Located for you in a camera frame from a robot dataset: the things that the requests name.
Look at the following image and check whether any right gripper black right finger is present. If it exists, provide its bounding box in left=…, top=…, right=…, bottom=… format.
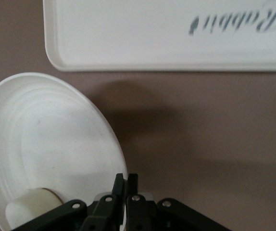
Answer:
left=126, top=173, right=230, bottom=231

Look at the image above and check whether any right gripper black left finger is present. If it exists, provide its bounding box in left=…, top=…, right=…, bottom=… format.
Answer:
left=12, top=173, right=125, bottom=231

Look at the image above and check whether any cream cylindrical cup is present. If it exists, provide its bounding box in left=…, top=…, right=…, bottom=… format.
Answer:
left=5, top=187, right=63, bottom=229

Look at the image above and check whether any round white plate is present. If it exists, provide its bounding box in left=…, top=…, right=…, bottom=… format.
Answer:
left=0, top=73, right=129, bottom=231

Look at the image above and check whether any white rabbit print tray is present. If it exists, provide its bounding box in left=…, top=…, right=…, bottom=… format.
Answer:
left=42, top=0, right=276, bottom=72

